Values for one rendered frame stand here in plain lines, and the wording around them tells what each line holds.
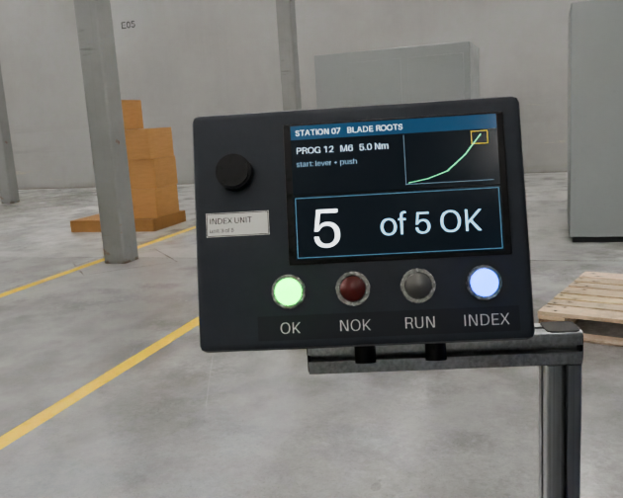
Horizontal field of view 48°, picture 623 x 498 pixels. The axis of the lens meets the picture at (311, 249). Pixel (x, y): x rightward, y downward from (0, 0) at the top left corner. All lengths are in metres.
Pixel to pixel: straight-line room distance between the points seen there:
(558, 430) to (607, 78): 5.94
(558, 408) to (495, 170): 0.22
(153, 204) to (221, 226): 8.20
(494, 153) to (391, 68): 7.71
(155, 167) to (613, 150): 5.14
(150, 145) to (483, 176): 8.24
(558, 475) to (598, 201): 5.95
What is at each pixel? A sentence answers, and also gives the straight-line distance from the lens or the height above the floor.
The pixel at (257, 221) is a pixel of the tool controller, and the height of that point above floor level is 1.17.
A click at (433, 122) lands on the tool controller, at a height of 1.24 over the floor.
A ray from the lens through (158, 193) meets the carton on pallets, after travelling 8.80.
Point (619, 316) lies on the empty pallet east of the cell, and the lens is 3.92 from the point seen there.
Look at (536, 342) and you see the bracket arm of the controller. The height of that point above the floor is 1.05.
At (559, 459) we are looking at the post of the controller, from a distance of 0.68.
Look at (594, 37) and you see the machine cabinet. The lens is 6.54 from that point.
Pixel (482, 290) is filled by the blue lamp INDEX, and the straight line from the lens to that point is 0.54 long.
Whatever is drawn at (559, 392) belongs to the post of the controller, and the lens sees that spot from 0.65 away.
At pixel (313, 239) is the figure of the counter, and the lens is 0.54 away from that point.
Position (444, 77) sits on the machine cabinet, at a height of 1.58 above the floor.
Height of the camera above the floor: 1.25
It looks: 11 degrees down
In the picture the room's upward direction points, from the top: 4 degrees counter-clockwise
